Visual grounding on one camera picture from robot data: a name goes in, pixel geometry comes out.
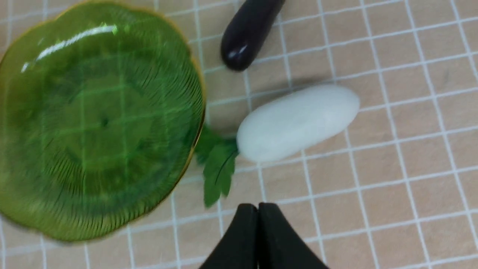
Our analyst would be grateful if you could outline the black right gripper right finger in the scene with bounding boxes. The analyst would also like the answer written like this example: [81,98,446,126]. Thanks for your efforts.
[258,202,328,269]

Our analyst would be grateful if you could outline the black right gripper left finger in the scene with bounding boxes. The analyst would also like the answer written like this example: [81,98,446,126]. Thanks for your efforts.
[200,203,258,269]

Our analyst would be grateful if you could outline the white radish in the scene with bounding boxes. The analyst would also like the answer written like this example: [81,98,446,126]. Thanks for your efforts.
[195,84,361,208]

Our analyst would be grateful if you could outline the dark purple eggplant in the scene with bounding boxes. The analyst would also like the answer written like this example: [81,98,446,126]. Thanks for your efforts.
[220,0,285,72]

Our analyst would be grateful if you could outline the green ribbed plastic plate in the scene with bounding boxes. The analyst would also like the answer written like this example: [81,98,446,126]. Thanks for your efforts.
[1,0,207,242]

